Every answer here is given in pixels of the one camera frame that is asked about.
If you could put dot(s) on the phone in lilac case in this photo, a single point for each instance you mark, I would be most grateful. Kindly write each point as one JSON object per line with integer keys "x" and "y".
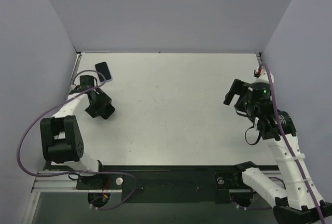
{"x": 104, "y": 74}

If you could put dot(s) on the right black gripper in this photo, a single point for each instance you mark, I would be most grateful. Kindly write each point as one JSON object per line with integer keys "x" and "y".
{"x": 239, "y": 95}

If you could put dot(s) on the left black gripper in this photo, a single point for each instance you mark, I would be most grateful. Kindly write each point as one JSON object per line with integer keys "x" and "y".
{"x": 101, "y": 106}

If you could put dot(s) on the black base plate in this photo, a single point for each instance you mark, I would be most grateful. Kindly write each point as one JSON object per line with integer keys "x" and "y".
{"x": 221, "y": 184}

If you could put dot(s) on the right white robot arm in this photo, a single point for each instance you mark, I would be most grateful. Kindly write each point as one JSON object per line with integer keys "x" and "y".
{"x": 298, "y": 201}

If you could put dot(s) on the aluminium rail frame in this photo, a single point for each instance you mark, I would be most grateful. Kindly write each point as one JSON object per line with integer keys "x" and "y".
{"x": 169, "y": 112}

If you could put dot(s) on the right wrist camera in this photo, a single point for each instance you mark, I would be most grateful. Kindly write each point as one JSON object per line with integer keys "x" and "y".
{"x": 261, "y": 75}

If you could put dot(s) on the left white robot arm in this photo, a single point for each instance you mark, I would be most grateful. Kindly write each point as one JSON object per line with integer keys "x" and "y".
{"x": 61, "y": 138}

